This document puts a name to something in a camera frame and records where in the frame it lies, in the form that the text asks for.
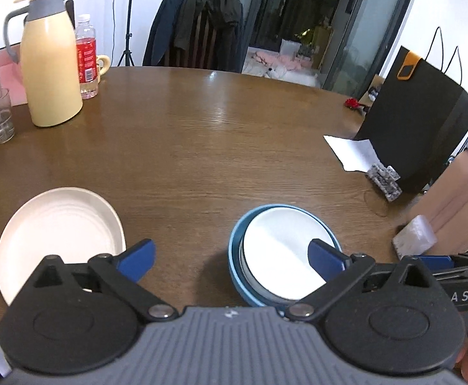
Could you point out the yellow thermos jug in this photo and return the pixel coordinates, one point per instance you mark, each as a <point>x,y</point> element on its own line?
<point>51,76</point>

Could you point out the blue bowl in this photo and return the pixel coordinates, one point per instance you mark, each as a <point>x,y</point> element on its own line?
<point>236,272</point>

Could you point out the tan cardboard box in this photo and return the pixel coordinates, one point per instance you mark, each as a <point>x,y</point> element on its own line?
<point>458,200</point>

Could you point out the black tripod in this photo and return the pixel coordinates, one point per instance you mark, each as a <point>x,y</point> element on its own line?
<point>127,16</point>

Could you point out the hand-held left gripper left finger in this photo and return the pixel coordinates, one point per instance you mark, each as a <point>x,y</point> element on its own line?
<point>137,256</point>

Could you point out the pink box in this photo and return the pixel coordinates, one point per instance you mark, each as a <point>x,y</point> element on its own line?
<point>5,76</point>

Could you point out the red flower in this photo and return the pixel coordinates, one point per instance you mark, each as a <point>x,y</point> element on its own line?
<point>352,103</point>

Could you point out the white bowl with dark rim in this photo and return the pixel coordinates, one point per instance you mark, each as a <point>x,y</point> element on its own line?
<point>274,248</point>

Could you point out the clear plastic packet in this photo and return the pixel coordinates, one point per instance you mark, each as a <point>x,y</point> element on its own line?
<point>414,238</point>

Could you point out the yellow bear mug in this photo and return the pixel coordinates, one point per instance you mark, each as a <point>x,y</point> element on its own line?
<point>103,66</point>

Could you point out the white paper sheet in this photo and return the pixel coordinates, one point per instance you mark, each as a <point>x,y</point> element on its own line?
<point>350,152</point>

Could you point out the cream round plate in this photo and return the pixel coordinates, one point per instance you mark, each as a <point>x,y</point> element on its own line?
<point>57,232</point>

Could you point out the thin rubber band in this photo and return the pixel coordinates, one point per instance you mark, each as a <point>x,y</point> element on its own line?
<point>365,202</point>

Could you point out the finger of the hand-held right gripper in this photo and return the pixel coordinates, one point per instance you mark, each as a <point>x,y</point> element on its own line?
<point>438,262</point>

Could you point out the glass sliding door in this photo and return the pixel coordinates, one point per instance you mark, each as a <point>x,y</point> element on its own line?
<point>378,28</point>

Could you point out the black paper bag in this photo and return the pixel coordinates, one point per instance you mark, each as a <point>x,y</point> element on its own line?
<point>418,128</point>

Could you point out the plastic bottle with red label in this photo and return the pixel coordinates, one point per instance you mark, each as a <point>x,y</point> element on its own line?
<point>87,64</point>

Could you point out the speckled hair clip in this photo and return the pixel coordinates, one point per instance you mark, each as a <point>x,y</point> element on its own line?
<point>384,182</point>

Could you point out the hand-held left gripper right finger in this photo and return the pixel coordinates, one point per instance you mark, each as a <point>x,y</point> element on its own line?
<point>324,256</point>

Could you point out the pink blanket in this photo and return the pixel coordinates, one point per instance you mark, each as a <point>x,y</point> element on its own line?
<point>286,62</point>

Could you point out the chair with dark jacket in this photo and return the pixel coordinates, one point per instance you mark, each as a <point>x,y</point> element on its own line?
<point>201,28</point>

